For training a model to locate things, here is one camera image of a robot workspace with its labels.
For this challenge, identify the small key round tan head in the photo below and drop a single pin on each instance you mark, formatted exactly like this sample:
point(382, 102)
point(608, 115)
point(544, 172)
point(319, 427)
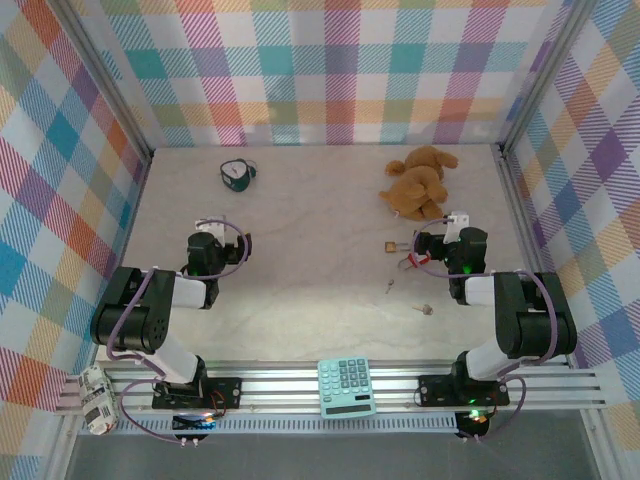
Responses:
point(426, 310)

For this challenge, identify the aluminium side rail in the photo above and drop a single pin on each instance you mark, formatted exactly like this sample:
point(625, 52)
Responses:
point(527, 240)

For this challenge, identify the aluminium mounting rail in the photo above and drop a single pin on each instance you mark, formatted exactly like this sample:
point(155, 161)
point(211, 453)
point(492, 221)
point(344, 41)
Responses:
point(280, 390)

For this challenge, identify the red padlock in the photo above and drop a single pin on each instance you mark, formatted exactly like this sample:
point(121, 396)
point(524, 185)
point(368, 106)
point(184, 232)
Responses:
point(417, 260)

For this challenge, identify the newspaper print wrapped roll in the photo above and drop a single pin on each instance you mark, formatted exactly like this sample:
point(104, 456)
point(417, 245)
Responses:
point(97, 400)

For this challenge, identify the teal calculator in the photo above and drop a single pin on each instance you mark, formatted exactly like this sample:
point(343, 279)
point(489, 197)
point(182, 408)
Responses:
point(346, 387)

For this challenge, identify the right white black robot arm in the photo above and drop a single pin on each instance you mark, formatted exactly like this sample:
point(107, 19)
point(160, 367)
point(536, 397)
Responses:
point(540, 325)

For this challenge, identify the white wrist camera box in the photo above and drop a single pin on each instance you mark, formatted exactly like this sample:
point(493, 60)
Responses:
point(457, 222)
point(210, 226)

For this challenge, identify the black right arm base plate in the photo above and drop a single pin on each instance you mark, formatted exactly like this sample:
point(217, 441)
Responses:
point(435, 390)

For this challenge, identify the small silver key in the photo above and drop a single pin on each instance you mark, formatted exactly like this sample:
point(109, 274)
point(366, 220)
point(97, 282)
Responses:
point(389, 285)

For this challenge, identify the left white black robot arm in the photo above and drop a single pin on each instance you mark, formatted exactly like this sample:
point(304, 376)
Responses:
point(125, 325)

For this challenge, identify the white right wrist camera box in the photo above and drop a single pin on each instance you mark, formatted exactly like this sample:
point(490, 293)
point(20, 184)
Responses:
point(457, 222)

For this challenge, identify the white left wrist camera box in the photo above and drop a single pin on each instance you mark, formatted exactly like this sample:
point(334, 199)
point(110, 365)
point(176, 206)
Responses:
point(210, 226)

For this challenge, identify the teal alarm clock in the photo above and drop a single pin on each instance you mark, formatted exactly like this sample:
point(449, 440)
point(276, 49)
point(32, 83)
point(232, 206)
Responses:
point(235, 175)

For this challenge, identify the aluminium frame post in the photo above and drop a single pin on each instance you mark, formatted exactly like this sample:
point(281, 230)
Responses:
point(540, 75)
point(105, 80)

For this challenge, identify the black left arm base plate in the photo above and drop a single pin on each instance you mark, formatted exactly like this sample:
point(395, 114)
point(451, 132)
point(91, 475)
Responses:
point(225, 392)

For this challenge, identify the brown plush toy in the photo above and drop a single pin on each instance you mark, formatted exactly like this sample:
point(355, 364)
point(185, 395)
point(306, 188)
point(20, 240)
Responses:
point(415, 190)

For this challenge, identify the brass padlock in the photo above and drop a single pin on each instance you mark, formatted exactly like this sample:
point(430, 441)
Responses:
point(390, 247)

